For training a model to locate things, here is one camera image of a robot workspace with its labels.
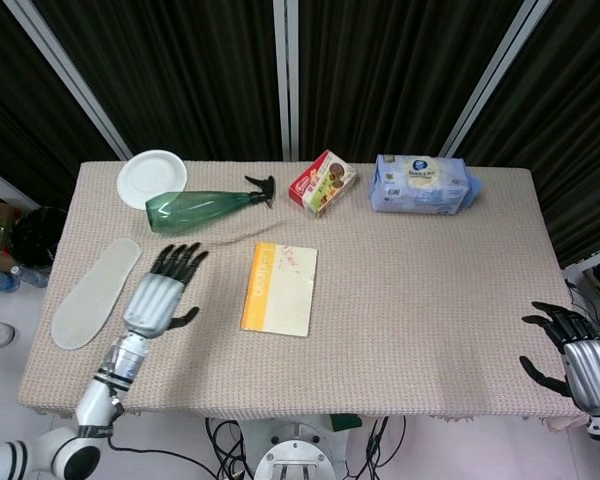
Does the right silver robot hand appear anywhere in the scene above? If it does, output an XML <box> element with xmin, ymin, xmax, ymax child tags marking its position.
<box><xmin>518</xmin><ymin>300</ymin><xmax>600</xmax><ymax>416</ymax></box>

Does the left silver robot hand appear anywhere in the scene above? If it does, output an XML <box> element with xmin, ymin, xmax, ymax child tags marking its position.
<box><xmin>123</xmin><ymin>242</ymin><xmax>210</xmax><ymax>340</ymax></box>

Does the yellow and white notebook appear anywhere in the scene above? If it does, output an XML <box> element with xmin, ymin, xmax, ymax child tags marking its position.
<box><xmin>239</xmin><ymin>242</ymin><xmax>319</xmax><ymax>339</ymax></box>

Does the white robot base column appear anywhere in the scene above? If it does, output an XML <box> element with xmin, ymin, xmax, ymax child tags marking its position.
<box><xmin>239</xmin><ymin>417</ymin><xmax>349</xmax><ymax>480</ymax></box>

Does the grey shoe insole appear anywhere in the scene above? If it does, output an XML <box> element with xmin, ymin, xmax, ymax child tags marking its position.
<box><xmin>50</xmin><ymin>237</ymin><xmax>143</xmax><ymax>351</ymax></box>

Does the white machine with black opening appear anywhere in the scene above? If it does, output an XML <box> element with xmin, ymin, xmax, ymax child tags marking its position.
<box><xmin>562</xmin><ymin>249</ymin><xmax>600</xmax><ymax>311</ymax></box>

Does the green plastic spray bottle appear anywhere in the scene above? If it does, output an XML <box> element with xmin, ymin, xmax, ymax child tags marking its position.
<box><xmin>144</xmin><ymin>174</ymin><xmax>277</xmax><ymax>234</ymax></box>

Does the clear plastic water bottle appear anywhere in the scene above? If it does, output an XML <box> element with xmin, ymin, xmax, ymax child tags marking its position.
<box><xmin>7</xmin><ymin>263</ymin><xmax>50</xmax><ymax>289</ymax></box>

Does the white paper plate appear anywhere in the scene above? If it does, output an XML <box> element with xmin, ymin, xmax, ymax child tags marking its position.
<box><xmin>116</xmin><ymin>149</ymin><xmax>188</xmax><ymax>209</ymax></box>

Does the beige woven tablecloth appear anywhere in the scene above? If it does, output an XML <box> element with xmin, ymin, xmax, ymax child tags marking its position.
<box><xmin>15</xmin><ymin>159</ymin><xmax>581</xmax><ymax>431</ymax></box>

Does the red cookie box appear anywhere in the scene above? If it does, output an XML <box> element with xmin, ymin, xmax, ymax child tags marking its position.
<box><xmin>288</xmin><ymin>149</ymin><xmax>358</xmax><ymax>219</ymax></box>

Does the green clamp under table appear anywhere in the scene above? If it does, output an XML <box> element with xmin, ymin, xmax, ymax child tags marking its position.
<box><xmin>329</xmin><ymin>413</ymin><xmax>364</xmax><ymax>432</ymax></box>

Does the black pleated curtain panel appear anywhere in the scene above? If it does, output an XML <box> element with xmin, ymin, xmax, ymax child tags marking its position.
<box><xmin>0</xmin><ymin>0</ymin><xmax>121</xmax><ymax>211</ymax></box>
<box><xmin>29</xmin><ymin>0</ymin><xmax>284</xmax><ymax>161</ymax></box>
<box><xmin>297</xmin><ymin>0</ymin><xmax>531</xmax><ymax>164</ymax></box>
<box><xmin>454</xmin><ymin>0</ymin><xmax>600</xmax><ymax>269</ymax></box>

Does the blue wet wipes pack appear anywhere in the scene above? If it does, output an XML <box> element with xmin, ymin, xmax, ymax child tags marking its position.
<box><xmin>369</xmin><ymin>153</ymin><xmax>483</xmax><ymax>217</ymax></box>

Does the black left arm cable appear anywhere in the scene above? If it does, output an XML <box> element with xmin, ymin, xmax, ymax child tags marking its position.
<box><xmin>107</xmin><ymin>432</ymin><xmax>221</xmax><ymax>474</ymax></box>

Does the black cable bundle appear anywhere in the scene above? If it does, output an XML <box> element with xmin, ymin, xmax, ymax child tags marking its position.
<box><xmin>344</xmin><ymin>415</ymin><xmax>407</xmax><ymax>480</ymax></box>
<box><xmin>204</xmin><ymin>417</ymin><xmax>254</xmax><ymax>480</ymax></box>

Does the white partition post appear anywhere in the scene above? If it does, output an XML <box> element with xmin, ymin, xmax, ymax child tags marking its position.
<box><xmin>273</xmin><ymin>0</ymin><xmax>301</xmax><ymax>162</ymax></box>
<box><xmin>439</xmin><ymin>0</ymin><xmax>554</xmax><ymax>159</ymax></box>
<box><xmin>2</xmin><ymin>0</ymin><xmax>132</xmax><ymax>161</ymax></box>

